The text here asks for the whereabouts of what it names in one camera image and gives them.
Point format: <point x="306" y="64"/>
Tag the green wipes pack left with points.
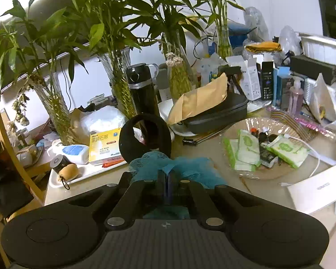
<point x="248" y="150"/>

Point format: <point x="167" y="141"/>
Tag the white blue lotion tube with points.
<point x="78" y="154"/>

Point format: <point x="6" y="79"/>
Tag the right bamboo vase plant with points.
<point x="167" y="26"/>

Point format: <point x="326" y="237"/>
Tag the left bamboo vase plant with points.
<point x="54" y="104"/>

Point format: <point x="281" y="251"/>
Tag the wooden chair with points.
<point x="14" y="162"/>

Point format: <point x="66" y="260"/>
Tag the black thermos bottle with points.
<point x="140" y="79"/>

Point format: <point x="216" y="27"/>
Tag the clear glass plate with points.
<point x="264" y="149"/>

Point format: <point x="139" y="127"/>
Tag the white plastic tray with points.
<point x="84" y="172"/>

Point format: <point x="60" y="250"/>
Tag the green wet wipes pack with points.
<point x="292" y="153"/>

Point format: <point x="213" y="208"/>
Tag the bamboo vase plant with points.
<point x="219" y="16"/>
<point x="54" y="104"/>
<point x="102" y="23"/>
<point x="167" y="26"/>

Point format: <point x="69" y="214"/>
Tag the black rectangular box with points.
<point x="312" y="68"/>

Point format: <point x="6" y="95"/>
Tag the white power bank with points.
<point x="314" y="193"/>

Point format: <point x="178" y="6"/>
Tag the white product carton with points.
<point x="249" y="81"/>

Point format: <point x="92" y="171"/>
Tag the middle bamboo vase plant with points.
<point x="102" y="23"/>

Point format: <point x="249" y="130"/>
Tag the wall mounted television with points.
<point x="26" y="46"/>

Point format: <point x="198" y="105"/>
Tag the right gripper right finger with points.
<point x="200" y="203"/>

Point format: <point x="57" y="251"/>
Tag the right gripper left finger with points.
<point x="136" y="200"/>

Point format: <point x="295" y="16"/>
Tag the white food container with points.
<point x="319" y="48"/>

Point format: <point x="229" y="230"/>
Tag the black zipper case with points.
<point x="231" y="110"/>

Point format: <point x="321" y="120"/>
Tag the pink soap pump bottle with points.
<point x="296" y="97"/>

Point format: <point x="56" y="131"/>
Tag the teal mesh bath pouf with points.
<point x="200" y="170"/>

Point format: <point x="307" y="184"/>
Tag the wooden keychain toy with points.
<point x="67" y="174"/>

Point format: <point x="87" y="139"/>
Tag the white plastic bag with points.
<point x="83" y="124"/>

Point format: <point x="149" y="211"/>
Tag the far bamboo vase plant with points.
<point x="219" y="16"/>

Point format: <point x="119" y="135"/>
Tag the yellow medicine box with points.
<point x="104" y="147"/>

